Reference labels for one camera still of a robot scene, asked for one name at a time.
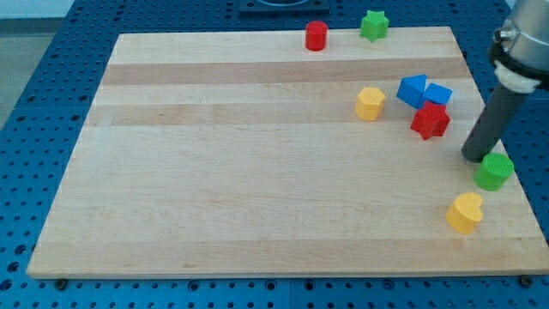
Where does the wooden board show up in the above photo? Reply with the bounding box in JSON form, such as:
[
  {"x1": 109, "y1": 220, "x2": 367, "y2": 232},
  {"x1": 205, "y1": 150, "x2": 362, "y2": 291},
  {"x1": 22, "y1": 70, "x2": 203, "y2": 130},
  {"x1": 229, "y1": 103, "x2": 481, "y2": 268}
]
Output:
[{"x1": 27, "y1": 27, "x2": 548, "y2": 279}]

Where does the blue cube block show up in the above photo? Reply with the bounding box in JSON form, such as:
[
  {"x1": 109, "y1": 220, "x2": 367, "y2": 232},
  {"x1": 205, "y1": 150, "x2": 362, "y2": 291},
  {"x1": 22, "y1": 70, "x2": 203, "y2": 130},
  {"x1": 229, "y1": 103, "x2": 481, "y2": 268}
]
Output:
[{"x1": 421, "y1": 83, "x2": 453, "y2": 105}]

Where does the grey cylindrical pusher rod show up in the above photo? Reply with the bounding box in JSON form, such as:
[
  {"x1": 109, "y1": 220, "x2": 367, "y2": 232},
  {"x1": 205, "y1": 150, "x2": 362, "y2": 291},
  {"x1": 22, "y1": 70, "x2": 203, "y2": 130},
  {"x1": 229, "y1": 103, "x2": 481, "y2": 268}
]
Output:
[{"x1": 461, "y1": 83, "x2": 529, "y2": 163}]

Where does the green cylinder block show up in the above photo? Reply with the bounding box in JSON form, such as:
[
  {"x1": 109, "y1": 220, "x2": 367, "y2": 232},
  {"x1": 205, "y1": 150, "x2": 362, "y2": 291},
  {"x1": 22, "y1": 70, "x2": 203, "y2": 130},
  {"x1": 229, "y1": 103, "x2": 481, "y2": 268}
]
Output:
[{"x1": 474, "y1": 153, "x2": 515, "y2": 191}]

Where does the yellow heart block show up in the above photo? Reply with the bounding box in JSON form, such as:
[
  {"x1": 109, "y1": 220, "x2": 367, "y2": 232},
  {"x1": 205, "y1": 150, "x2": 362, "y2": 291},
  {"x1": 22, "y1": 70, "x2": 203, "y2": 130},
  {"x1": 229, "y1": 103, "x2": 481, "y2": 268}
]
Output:
[{"x1": 445, "y1": 192, "x2": 484, "y2": 234}]

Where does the red star block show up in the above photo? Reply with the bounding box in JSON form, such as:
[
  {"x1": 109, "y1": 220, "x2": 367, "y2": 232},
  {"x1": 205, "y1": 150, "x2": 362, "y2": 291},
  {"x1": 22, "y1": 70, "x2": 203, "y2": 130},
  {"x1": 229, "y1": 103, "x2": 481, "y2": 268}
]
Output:
[{"x1": 410, "y1": 100, "x2": 450, "y2": 140}]

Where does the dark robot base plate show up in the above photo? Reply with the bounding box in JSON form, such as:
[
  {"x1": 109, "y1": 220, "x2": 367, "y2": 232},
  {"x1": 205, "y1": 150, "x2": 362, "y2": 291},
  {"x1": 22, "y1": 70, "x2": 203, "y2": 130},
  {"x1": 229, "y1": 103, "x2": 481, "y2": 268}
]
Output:
[{"x1": 237, "y1": 0, "x2": 331, "y2": 15}]

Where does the blue triangle block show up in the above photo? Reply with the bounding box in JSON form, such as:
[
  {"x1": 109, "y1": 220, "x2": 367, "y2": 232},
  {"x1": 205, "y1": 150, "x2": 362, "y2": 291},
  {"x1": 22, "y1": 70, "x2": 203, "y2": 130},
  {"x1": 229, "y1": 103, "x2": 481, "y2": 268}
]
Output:
[{"x1": 396, "y1": 75, "x2": 427, "y2": 109}]

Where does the green star block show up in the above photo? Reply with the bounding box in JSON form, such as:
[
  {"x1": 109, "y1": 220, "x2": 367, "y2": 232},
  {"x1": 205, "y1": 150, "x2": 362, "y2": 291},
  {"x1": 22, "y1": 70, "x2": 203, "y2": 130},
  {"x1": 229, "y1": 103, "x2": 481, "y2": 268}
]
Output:
[{"x1": 360, "y1": 10, "x2": 389, "y2": 42}]

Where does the red cylinder block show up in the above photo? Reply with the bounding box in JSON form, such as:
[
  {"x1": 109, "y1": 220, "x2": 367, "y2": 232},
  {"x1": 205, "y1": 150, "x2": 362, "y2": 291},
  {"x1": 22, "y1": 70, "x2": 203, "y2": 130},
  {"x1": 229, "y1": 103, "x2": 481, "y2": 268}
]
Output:
[{"x1": 305, "y1": 21, "x2": 328, "y2": 52}]

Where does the yellow hexagon block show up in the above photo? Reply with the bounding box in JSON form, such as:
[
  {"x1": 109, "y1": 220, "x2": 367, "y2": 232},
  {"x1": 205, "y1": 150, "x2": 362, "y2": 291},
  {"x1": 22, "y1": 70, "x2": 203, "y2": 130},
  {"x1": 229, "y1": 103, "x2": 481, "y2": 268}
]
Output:
[{"x1": 355, "y1": 87, "x2": 386, "y2": 121}]

